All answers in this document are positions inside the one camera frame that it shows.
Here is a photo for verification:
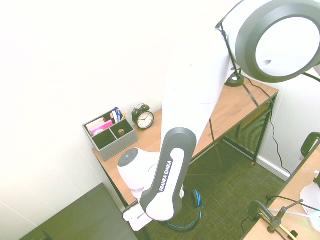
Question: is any black curved handle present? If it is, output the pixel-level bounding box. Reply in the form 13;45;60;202
299;131;320;156

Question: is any yellow and black tool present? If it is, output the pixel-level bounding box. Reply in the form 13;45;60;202
279;223;299;240

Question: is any black and blue headphone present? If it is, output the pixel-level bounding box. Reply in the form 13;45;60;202
166;189;205;230

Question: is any wooden desk with black frame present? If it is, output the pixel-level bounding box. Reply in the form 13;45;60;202
91;86;280;214

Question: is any grey fabric desk organiser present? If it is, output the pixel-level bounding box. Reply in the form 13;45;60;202
82;109;139;162

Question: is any black lamp power cable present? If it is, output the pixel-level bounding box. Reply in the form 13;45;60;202
249;82;293;176

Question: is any black flat strap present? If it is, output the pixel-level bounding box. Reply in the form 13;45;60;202
242;82;260;108

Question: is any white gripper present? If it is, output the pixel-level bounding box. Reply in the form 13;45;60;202
122;206;154;232

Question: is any black twin-bell alarm clock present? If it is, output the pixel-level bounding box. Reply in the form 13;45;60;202
131;102;155;131

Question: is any white rounded device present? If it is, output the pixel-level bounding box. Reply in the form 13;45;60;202
299;169;320;216

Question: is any black gooseneck stand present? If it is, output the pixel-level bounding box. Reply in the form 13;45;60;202
266;198;305;234

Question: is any black table clamp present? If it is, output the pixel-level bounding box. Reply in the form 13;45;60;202
248;199;272;226

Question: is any pink sticky note pad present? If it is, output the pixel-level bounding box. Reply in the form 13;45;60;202
90;119;114;137

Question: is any brown cardboard notepad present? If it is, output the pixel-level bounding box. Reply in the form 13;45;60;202
85;116;105;132

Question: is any black desk lamp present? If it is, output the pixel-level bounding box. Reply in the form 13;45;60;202
214;18;247;88

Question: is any clear white tube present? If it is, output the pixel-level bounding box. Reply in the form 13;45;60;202
273;209;316;219

